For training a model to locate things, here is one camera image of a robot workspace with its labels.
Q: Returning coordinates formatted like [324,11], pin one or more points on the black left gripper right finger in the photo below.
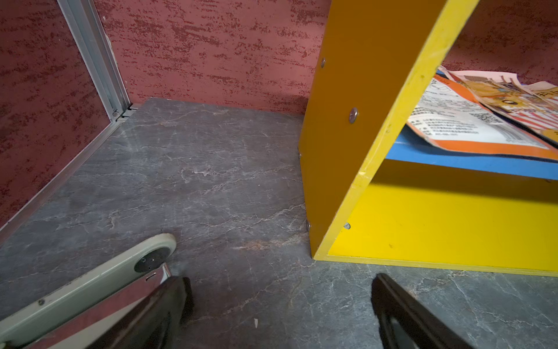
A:
[404,322]

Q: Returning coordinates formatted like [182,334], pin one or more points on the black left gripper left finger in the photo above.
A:
[155,321]

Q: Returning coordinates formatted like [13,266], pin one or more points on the yellow wooden shelf unit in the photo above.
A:
[376,60]

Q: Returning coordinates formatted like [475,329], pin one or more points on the orange bordered seed bag lower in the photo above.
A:
[449,117]

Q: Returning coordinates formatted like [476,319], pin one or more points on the pink shop seed bag lower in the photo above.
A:
[534,106]

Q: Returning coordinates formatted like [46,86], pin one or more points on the white grey stapler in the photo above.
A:
[71,300]

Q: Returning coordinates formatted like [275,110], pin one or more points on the aluminium corner post left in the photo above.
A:
[96,50]

